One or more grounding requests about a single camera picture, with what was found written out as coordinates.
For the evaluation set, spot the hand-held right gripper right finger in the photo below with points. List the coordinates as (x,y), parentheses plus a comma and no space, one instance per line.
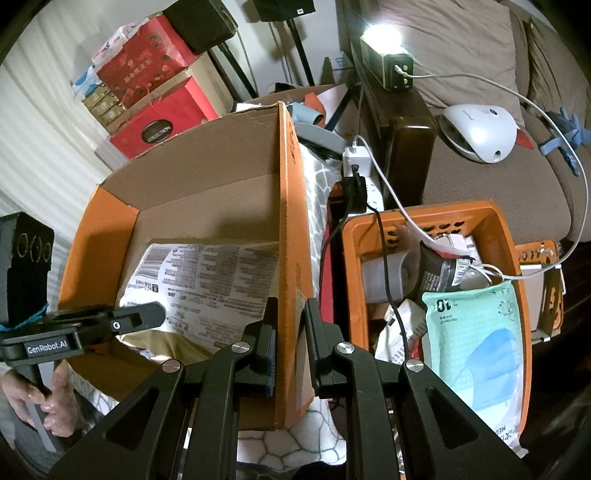
(313,355)

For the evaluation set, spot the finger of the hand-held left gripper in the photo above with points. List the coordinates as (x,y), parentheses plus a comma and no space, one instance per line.
(138,318)

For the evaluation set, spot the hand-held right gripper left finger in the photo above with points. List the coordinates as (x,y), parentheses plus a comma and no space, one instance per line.
(271,364)

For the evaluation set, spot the orange cardboard box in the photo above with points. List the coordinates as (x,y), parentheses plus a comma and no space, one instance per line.
(207,184)

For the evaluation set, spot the person's left hand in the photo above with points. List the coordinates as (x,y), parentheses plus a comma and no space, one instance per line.
(62,387)

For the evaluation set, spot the tan paper packet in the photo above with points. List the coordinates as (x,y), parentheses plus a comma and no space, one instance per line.
(161,344)

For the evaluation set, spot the white printed packet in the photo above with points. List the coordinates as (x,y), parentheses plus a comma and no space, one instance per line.
(207,281)

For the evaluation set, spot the red flat bag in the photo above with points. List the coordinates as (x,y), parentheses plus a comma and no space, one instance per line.
(330,277)

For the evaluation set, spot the white plastic container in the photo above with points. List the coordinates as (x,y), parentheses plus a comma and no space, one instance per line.
(385,277)

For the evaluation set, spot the black foil packet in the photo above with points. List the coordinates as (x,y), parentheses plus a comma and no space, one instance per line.
(441,270)

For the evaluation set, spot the green face mask packet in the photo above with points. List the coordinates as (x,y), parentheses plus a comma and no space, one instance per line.
(480,350)

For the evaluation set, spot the black charger plug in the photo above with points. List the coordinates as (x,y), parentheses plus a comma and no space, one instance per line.
(353,189)

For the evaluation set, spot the white power strip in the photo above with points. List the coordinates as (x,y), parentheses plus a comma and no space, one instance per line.
(369,194)

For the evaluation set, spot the stack of gold green boxes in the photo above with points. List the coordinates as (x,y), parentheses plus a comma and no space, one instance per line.
(104,106)

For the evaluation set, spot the blue white tissue pack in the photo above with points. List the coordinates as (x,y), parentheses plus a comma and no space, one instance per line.
(85,82)

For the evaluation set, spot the white charger plug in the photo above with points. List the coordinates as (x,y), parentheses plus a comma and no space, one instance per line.
(358,157)

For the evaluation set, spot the dark wooden armrest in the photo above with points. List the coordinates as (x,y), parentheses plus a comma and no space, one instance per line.
(406,138)

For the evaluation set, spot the blue grey hair dryer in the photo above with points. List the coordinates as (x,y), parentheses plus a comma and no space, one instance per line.
(307,114)

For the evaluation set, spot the small orange plastic basket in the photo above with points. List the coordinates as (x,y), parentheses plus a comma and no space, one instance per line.
(549,286)

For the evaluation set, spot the pink white packet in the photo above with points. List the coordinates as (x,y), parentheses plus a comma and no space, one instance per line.
(111,44)

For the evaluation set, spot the red patterned gift box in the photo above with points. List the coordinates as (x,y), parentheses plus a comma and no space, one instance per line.
(147,60)

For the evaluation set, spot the open cardboard box with clutter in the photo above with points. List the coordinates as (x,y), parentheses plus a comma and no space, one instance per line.
(332,94)

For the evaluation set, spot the white handheld vacuum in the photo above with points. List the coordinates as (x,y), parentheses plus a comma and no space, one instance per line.
(485,131)

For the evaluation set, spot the black speaker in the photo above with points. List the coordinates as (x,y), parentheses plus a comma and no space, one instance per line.
(284,8)
(198,23)

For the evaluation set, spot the black lamp power bank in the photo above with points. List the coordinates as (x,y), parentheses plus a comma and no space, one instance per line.
(388,60)

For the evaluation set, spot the black speaker stand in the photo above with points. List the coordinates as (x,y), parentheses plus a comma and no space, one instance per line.
(300,50)

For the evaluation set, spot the blue toy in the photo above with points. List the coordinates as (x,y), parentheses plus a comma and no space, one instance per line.
(565,134)

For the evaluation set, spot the brown sofa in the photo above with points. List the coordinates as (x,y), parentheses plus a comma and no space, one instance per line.
(461,46)

